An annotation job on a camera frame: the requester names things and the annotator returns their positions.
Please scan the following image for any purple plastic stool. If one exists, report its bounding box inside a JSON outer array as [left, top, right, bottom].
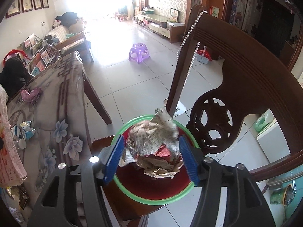
[[129, 43, 150, 64]]

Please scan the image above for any low television cabinet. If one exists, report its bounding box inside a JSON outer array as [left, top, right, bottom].
[[136, 13, 186, 44]]

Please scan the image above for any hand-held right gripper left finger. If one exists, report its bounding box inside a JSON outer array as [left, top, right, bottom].
[[27, 135, 126, 227]]

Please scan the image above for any white pearl necklace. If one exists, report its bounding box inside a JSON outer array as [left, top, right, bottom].
[[176, 10, 209, 88]]

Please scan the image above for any green ceramic jar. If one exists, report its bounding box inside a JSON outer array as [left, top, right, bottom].
[[270, 184, 297, 206]]

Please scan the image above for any floral grey tablecloth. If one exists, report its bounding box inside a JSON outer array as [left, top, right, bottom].
[[0, 51, 95, 221]]

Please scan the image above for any wooden sofa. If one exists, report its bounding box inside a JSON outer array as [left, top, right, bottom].
[[44, 25, 94, 62]]

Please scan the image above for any printed white paper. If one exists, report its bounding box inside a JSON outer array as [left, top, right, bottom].
[[125, 112, 181, 158]]

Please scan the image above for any black clothing pile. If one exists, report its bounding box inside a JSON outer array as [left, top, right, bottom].
[[55, 12, 78, 27]]

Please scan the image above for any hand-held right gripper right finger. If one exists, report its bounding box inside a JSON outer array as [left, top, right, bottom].
[[178, 135, 276, 227]]

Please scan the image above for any cartoon printed curtain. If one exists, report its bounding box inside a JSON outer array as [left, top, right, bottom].
[[230, 0, 257, 33]]

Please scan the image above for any red white plastic bag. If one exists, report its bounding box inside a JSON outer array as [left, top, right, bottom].
[[0, 85, 28, 188]]

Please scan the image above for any carved dark wooden chair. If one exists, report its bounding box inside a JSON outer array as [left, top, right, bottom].
[[91, 5, 303, 227]]

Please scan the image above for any dark foil wrapper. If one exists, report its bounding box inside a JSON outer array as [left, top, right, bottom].
[[6, 186, 30, 210]]

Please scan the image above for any blue white snack wrapper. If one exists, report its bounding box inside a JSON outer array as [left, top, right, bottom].
[[12, 120, 36, 141]]

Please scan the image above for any green tissue pack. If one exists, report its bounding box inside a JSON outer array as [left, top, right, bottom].
[[254, 113, 275, 133]]

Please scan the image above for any black bag on chair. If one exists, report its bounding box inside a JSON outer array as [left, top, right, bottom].
[[0, 58, 30, 100]]

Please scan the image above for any white paper sheet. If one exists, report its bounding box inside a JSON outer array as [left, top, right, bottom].
[[163, 99, 186, 115]]

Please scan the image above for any brown paper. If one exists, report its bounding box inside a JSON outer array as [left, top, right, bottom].
[[135, 155, 184, 180]]

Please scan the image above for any red dustpan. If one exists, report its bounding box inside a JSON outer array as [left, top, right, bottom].
[[196, 49, 212, 64]]

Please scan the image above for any green-rimmed red basin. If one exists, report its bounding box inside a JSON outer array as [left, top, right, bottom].
[[110, 115, 201, 206]]

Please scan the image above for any white cabinet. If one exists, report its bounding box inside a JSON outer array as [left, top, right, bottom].
[[257, 117, 291, 164]]

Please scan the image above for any rack of picture books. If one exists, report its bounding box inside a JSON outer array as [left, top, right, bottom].
[[20, 34, 61, 76]]

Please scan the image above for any pink plastic wrapper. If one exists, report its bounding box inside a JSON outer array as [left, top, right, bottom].
[[21, 87, 43, 103]]

